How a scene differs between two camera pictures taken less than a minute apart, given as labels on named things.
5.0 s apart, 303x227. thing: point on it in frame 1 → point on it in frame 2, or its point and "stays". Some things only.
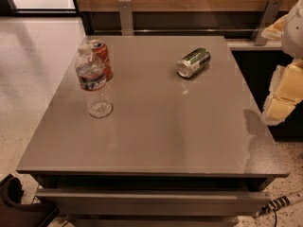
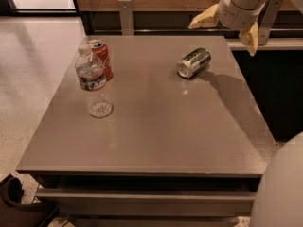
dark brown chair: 13,213 stays
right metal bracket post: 269,15 stays
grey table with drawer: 175,151 stays
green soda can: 194,62 stays
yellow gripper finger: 275,31 → 206,19
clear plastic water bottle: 91,78 stays
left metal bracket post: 126,17 stays
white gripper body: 294,37 → 234,13
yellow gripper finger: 286,91 → 250,38
